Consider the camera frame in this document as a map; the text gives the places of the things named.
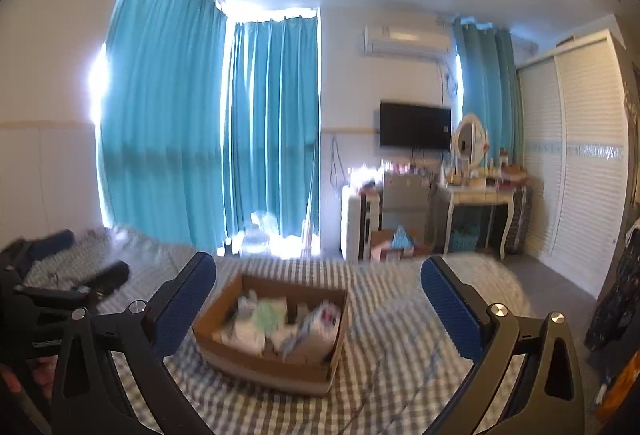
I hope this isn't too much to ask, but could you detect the hanging wall cable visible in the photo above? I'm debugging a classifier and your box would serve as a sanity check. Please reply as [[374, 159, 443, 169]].
[[329, 135, 349, 189]]

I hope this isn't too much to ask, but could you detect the white slatted wardrobe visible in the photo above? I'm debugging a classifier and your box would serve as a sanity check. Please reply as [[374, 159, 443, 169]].
[[515, 29, 634, 299]]

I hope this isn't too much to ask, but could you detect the white air conditioner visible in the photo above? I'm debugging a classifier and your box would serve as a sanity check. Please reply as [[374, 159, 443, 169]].
[[363, 11, 452, 57]]

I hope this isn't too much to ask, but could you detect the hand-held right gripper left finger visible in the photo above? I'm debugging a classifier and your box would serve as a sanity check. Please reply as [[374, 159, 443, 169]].
[[50, 251, 219, 435]]

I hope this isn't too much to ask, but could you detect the clear plastic bag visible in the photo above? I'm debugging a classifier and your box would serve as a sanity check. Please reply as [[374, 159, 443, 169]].
[[242, 211, 279, 257]]

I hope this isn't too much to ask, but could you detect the crumpled plastic bag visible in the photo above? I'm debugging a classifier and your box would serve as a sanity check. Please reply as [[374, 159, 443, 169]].
[[347, 164, 384, 196]]

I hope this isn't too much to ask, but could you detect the black wall television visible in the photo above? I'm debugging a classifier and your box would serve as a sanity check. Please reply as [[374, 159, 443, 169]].
[[379, 101, 453, 151]]

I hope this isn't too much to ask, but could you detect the small cardboard box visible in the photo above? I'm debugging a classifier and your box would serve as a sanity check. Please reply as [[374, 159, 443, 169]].
[[370, 229, 422, 264]]

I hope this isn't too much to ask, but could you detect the white suitcase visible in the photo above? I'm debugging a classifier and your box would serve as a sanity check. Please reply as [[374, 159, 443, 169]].
[[341, 191, 384, 264]]

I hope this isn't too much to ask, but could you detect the orange plastic bag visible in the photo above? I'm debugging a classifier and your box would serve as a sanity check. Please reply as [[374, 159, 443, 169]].
[[606, 350, 640, 416]]

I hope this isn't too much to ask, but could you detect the floral tissue pack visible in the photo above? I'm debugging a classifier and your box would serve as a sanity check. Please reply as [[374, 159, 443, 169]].
[[292, 300, 344, 352]]

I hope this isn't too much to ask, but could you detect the teal basket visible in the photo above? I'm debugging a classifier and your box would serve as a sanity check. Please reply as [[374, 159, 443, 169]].
[[447, 224, 481, 254]]

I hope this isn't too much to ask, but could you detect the dark floral bag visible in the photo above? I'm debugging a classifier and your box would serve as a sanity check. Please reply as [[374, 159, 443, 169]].
[[585, 220, 640, 352]]

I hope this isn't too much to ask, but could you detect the dark suitcase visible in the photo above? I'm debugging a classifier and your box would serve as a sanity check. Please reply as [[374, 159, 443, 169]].
[[505, 186, 534, 257]]

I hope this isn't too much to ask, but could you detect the green tissue pack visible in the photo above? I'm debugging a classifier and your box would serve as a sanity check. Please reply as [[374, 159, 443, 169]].
[[250, 297, 289, 334]]

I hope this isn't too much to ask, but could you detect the oval white mirror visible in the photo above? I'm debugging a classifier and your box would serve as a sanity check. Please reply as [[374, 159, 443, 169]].
[[451, 113, 489, 168]]

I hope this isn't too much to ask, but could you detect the checked grey bedsheet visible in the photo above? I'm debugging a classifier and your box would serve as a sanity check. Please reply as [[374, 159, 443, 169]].
[[0, 225, 534, 435]]

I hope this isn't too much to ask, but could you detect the air conditioner power cord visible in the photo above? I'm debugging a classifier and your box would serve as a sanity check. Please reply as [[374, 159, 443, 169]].
[[442, 56, 462, 96]]

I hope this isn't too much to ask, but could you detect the white cleansing towel pack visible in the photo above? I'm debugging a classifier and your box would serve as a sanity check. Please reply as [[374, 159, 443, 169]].
[[220, 315, 269, 357]]

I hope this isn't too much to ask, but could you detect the wide teal curtain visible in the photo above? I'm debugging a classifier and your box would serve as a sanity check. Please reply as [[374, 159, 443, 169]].
[[96, 0, 229, 254]]

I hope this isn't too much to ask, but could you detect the narrow teal curtain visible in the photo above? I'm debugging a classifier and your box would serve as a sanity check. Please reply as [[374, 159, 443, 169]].
[[452, 16, 517, 156]]

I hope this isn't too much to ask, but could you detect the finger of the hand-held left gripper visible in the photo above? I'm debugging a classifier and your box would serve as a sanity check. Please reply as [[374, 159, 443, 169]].
[[22, 229, 76, 264], [72, 260, 131, 304]]

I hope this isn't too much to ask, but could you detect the grey small fridge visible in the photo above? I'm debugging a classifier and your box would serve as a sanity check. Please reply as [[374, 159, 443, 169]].
[[380, 172, 434, 257]]

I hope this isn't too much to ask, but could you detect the brown cardboard box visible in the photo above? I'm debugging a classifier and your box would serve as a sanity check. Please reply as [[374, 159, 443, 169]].
[[192, 273, 349, 397]]

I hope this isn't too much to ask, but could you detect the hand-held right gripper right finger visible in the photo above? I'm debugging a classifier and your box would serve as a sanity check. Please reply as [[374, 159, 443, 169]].
[[420, 256, 587, 435]]

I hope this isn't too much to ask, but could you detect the blue tissue bag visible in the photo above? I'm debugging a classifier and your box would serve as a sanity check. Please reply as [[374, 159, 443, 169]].
[[391, 225, 417, 249]]

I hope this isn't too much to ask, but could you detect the white dressing table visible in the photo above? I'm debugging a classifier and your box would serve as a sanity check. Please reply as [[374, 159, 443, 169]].
[[437, 172, 532, 262]]

